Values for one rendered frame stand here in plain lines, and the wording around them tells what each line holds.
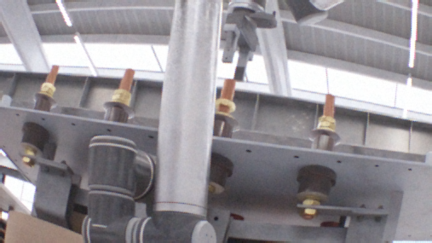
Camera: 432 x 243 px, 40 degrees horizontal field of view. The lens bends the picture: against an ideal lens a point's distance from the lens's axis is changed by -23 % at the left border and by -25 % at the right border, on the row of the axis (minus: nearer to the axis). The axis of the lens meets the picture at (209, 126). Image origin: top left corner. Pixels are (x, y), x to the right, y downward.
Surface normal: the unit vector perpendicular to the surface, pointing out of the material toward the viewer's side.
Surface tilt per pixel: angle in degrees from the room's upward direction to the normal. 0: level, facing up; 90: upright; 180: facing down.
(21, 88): 90
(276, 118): 90
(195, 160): 92
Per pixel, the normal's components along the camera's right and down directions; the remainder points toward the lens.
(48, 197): -0.17, -0.43
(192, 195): 0.44, -0.23
